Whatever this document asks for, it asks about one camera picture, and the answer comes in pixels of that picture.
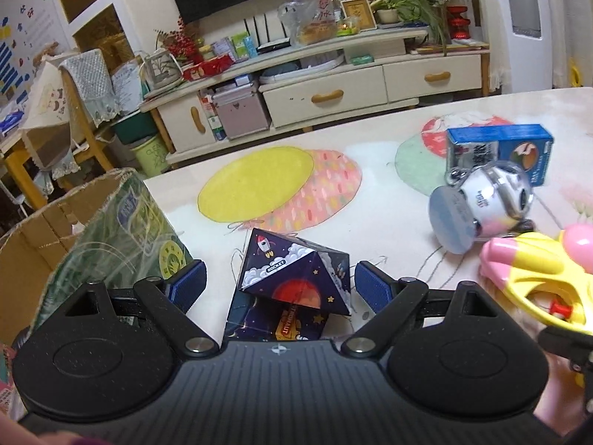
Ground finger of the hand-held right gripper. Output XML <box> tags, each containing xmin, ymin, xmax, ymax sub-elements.
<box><xmin>536</xmin><ymin>324</ymin><xmax>593</xmax><ymax>382</ymax></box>

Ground pink metal case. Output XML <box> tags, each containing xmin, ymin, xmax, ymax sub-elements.
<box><xmin>212</xmin><ymin>89</ymin><xmax>272</xmax><ymax>141</ymax></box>

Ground dark green storage bin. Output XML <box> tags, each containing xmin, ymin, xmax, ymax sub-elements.
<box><xmin>113</xmin><ymin>110</ymin><xmax>159</xmax><ymax>145</ymax></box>

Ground light green trash can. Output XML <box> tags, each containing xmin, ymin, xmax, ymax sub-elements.
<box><xmin>129</xmin><ymin>136</ymin><xmax>170</xmax><ymax>178</ymax></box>

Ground space print folding cube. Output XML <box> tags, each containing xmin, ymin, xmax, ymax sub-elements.
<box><xmin>223</xmin><ymin>227</ymin><xmax>353</xmax><ymax>343</ymax></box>

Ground clear plastic bag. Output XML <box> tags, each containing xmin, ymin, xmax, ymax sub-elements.
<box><xmin>277</xmin><ymin>0</ymin><xmax>347</xmax><ymax>48</ymax></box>

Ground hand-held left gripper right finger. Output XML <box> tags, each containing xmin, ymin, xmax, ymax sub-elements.
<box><xmin>340</xmin><ymin>261</ymin><xmax>523</xmax><ymax>356</ymax></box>

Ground lace chair cover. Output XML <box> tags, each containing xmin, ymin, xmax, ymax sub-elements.
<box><xmin>59</xmin><ymin>48</ymin><xmax>145</xmax><ymax>127</ymax></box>

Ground light wooden chair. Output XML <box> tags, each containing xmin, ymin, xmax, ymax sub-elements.
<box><xmin>59</xmin><ymin>69</ymin><xmax>119</xmax><ymax>173</ymax></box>

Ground white air conditioner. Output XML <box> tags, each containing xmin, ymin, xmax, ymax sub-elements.
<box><xmin>481</xmin><ymin>0</ymin><xmax>576</xmax><ymax>96</ymax></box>

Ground wall poster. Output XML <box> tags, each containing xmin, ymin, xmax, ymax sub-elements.
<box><xmin>0</xmin><ymin>0</ymin><xmax>71</xmax><ymax>105</ymax></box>

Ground silver white round toy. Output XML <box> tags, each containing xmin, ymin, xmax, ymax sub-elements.
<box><xmin>428</xmin><ymin>159</ymin><xmax>537</xmax><ymax>256</ymax></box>

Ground red ornament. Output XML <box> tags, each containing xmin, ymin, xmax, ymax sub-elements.
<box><xmin>445</xmin><ymin>4</ymin><xmax>472</xmax><ymax>41</ymax></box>

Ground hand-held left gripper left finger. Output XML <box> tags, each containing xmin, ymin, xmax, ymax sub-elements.
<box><xmin>34</xmin><ymin>260</ymin><xmax>221</xmax><ymax>359</ymax></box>

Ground wooden dining table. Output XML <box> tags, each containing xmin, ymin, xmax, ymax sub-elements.
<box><xmin>0</xmin><ymin>123</ymin><xmax>44</xmax><ymax>211</ymax></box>

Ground blue printed box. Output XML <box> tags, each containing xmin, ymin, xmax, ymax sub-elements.
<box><xmin>446</xmin><ymin>123</ymin><xmax>555</xmax><ymax>187</ymax></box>

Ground red berry branches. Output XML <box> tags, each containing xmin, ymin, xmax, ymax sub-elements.
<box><xmin>154</xmin><ymin>15</ymin><xmax>205</xmax><ymax>64</ymax></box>

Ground cream television cabinet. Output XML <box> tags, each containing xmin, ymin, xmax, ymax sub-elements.
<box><xmin>138</xmin><ymin>27</ymin><xmax>493</xmax><ymax>168</ymax></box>

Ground cardboard box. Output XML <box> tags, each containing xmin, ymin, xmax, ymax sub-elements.
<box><xmin>0</xmin><ymin>168</ymin><xmax>196</xmax><ymax>349</ymax></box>

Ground yellow pink water gun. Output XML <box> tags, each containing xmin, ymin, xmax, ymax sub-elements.
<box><xmin>478</xmin><ymin>224</ymin><xmax>593</xmax><ymax>335</ymax></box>

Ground red flat box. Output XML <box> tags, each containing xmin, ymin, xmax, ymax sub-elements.
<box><xmin>182</xmin><ymin>55</ymin><xmax>235</xmax><ymax>83</ymax></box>

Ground printed cream cloth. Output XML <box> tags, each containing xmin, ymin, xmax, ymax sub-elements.
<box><xmin>20</xmin><ymin>62</ymin><xmax>85</xmax><ymax>181</ymax></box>

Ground wooden picture frame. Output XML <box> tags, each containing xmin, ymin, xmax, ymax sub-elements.
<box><xmin>339</xmin><ymin>0</ymin><xmax>377</xmax><ymax>34</ymax></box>

